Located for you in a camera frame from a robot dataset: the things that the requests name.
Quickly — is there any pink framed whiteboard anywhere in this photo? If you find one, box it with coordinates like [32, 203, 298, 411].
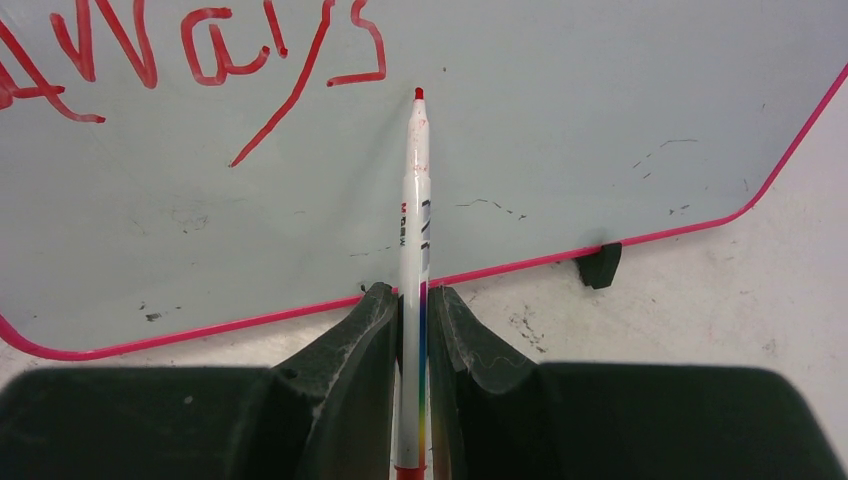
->
[1, 1, 847, 361]

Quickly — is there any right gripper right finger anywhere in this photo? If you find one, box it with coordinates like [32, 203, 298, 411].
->
[428, 287, 846, 479]

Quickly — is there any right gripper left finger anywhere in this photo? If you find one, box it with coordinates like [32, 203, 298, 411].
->
[1, 283, 398, 479]

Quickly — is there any white red marker pen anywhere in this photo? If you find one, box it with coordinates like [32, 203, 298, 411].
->
[395, 87, 432, 479]

